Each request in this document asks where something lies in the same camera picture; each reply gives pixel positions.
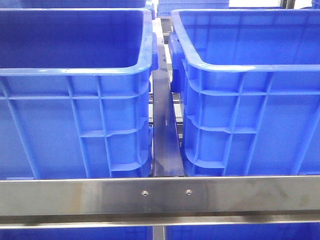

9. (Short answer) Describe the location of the left rail screw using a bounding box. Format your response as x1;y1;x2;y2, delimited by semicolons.
141;190;149;197

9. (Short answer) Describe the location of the large blue crate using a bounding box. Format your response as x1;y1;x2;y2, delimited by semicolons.
170;9;320;176
0;8;158;180

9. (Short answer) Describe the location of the rail screw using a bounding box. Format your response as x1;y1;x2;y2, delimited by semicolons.
141;190;149;197
185;189;193;196

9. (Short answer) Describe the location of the right rail screw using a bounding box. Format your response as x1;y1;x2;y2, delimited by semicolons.
185;189;193;196

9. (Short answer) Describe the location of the large blue crate left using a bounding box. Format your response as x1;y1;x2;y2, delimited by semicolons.
0;8;158;180

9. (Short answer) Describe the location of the blue crate back right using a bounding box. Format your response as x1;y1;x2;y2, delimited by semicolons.
157;0;230;17

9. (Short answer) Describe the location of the blue crate lower right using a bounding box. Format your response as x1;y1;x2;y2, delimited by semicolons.
166;222;320;240

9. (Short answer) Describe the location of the steel centre divider bar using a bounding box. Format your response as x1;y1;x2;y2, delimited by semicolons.
152;36;185;177

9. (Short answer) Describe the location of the steel front rail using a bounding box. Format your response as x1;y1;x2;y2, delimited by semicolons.
0;175;320;229

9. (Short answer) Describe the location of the steel lower centre post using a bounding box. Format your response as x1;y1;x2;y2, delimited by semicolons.
152;225;167;240

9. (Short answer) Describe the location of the blue crate back left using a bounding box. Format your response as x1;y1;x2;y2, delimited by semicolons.
19;0;156;18

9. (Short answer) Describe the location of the blue crate lower left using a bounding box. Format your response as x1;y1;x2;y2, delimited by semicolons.
0;226;153;240

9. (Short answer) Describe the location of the large blue crate right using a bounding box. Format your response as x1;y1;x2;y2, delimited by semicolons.
170;9;320;176

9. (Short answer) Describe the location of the dark vertical post background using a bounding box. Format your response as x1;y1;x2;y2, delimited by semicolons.
280;0;296;9

